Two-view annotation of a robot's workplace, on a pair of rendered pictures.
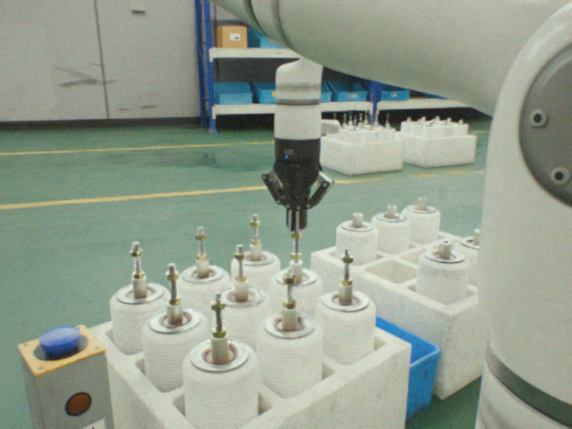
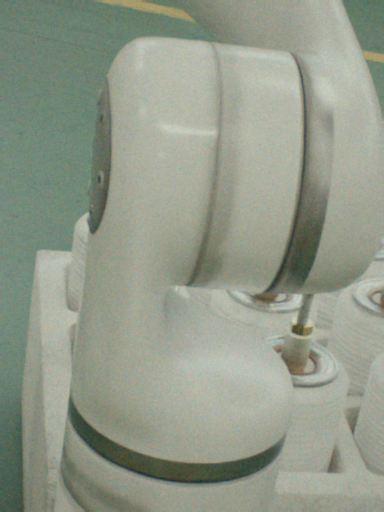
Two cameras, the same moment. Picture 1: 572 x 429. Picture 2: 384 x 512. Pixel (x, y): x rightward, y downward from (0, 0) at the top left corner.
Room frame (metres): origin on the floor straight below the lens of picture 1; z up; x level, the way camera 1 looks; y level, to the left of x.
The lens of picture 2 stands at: (-0.20, -0.34, 0.76)
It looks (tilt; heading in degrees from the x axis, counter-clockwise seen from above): 26 degrees down; 29
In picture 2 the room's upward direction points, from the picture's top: 10 degrees clockwise
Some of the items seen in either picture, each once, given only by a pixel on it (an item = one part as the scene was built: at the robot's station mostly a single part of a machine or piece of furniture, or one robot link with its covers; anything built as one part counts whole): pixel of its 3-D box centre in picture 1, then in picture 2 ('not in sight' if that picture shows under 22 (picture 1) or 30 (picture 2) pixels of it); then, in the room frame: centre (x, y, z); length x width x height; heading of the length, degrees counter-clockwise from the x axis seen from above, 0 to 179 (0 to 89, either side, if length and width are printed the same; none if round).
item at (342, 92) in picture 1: (343, 91); not in sight; (5.66, -0.66, 0.36); 0.50 x 0.38 x 0.21; 19
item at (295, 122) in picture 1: (303, 116); not in sight; (0.80, -0.03, 0.53); 0.11 x 0.09 x 0.06; 151
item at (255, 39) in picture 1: (269, 38); not in sight; (5.40, 0.15, 0.90); 0.50 x 0.38 x 0.21; 20
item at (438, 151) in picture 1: (431, 147); not in sight; (3.31, -1.00, 0.09); 0.39 x 0.39 x 0.18; 21
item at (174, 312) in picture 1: (174, 312); not in sight; (0.63, 0.16, 0.26); 0.02 x 0.02 x 0.03
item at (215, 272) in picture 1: (203, 274); not in sight; (0.80, 0.15, 0.25); 0.08 x 0.08 x 0.01
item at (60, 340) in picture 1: (60, 342); not in sight; (0.46, 0.24, 0.32); 0.04 x 0.04 x 0.02
